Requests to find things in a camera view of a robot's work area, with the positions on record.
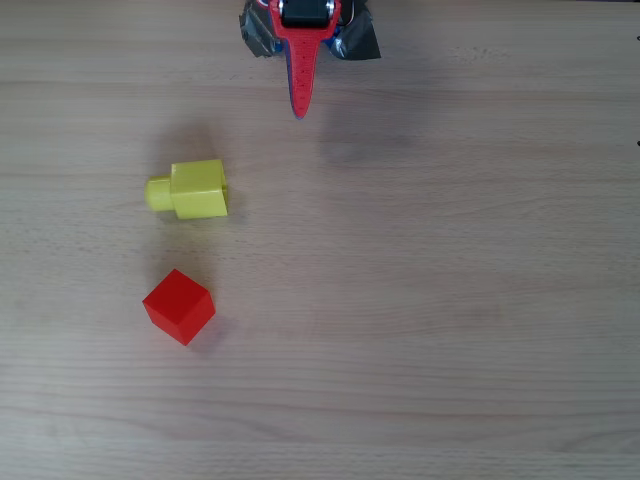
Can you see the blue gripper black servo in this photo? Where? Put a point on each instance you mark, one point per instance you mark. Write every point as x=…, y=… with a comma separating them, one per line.
x=305, y=14

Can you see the red cube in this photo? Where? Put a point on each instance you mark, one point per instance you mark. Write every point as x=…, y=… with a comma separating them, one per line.
x=177, y=306

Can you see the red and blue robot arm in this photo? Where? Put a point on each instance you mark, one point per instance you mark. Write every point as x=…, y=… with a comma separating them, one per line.
x=334, y=42

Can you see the yellow block with round stud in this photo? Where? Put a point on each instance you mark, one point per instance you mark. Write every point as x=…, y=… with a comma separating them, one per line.
x=197, y=190

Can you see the grey duct tape piece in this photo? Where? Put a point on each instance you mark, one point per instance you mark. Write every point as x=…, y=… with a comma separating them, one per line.
x=256, y=35
x=357, y=42

